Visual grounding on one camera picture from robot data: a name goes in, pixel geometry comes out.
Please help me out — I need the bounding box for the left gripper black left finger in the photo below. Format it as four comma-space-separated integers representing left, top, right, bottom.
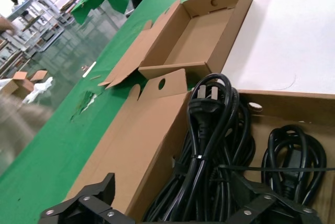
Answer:
39, 173, 137, 224

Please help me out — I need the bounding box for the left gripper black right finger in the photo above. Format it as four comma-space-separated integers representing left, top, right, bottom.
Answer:
225, 173, 323, 224

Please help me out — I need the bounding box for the black power cord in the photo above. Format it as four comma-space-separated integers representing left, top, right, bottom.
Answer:
142, 73, 256, 222
261, 125, 328, 206

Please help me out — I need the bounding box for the brown cardboard mailer box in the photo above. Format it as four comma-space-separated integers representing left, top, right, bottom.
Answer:
65, 68, 335, 224
98, 0, 254, 90

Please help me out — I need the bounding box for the large open cardboard box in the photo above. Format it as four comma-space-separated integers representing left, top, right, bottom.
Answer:
1, 71, 35, 98

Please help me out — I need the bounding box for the white plastic wrap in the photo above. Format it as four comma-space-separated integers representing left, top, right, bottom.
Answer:
21, 76, 54, 104

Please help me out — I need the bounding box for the grey metal shelving unit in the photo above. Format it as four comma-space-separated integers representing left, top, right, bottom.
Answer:
0, 0, 66, 62
26, 0, 91, 30

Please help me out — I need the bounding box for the green tablecloth draped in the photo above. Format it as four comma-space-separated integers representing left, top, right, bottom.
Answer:
70, 0, 131, 25

